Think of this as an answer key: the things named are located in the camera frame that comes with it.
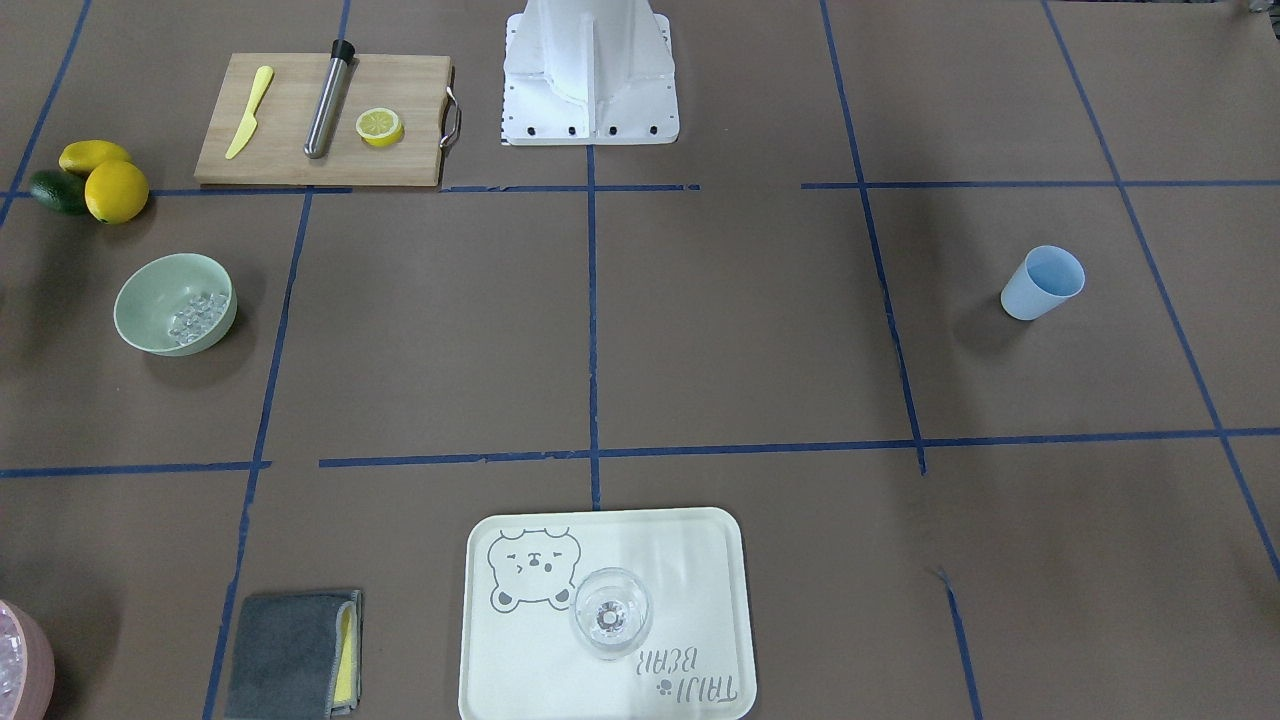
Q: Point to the light blue plastic cup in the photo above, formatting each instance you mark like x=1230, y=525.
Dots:
x=1046, y=278

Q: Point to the yellow plastic knife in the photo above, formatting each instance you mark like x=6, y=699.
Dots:
x=249, y=123

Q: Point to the yellow lemon front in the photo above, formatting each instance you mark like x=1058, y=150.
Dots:
x=116, y=192

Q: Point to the pink bowl with ice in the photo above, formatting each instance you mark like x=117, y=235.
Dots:
x=27, y=665

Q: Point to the green avocado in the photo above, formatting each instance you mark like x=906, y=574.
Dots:
x=59, y=191

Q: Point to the yellow lemon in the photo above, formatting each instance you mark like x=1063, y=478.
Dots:
x=116, y=192
x=82, y=157

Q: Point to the yellow lemon back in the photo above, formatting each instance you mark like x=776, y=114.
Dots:
x=82, y=157

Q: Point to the clear ice cubes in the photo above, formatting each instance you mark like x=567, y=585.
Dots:
x=199, y=318

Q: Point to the wooden cutting board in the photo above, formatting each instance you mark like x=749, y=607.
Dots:
x=415, y=86

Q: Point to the grey yellow cloth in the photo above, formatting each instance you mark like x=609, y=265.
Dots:
x=297, y=656

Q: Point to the steel muddler black tip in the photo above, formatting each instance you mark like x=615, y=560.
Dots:
x=332, y=95

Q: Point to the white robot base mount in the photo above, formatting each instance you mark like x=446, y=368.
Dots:
x=580, y=73

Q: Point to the clear wine glass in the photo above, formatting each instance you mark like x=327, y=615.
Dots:
x=612, y=613

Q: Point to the cream bear tray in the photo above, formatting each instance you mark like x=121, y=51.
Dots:
x=521, y=659

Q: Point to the half lemon slice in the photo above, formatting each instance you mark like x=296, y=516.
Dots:
x=379, y=127

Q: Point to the green bowl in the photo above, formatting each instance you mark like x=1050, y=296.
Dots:
x=148, y=300

